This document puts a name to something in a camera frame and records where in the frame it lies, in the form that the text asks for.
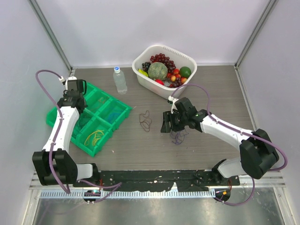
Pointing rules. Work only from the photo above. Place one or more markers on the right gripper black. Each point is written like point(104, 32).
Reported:
point(168, 117)

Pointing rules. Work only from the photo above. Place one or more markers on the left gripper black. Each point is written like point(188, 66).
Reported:
point(65, 95)

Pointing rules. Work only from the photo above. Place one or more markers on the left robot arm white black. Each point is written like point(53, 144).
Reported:
point(53, 164)

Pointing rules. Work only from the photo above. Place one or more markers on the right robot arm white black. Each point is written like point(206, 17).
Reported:
point(257, 155)

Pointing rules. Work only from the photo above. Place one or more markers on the red apple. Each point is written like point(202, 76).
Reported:
point(160, 82)

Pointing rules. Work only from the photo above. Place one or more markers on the green compartment tray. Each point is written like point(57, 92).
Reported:
point(102, 116)

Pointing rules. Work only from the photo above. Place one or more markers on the cherry cluster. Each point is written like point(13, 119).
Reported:
point(174, 79)

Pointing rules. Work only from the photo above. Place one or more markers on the green round melon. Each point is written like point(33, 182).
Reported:
point(157, 70)

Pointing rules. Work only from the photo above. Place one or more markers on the green lime fruit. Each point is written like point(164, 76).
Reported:
point(185, 72)

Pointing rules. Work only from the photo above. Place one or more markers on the clear water bottle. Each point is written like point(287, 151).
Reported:
point(120, 81)

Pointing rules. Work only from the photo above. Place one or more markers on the yellow banana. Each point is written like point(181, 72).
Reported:
point(141, 71)

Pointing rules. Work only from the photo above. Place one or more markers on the dark grape bunch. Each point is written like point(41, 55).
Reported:
point(145, 66)

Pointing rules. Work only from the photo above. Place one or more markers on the white plastic basket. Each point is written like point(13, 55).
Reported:
point(180, 60)

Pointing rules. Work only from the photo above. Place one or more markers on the red grape bunch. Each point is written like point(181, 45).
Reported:
point(162, 58)

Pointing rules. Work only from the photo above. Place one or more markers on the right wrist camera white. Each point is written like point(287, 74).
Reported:
point(172, 100)

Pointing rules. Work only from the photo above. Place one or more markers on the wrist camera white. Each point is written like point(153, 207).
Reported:
point(66, 79)
point(172, 100)

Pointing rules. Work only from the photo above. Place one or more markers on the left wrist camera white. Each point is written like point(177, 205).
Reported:
point(66, 79)

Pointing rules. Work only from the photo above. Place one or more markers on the slotted white cable duct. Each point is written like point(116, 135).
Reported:
point(88, 194)

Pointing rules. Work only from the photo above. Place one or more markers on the aluminium frame rail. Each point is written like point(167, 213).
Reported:
point(270, 179)

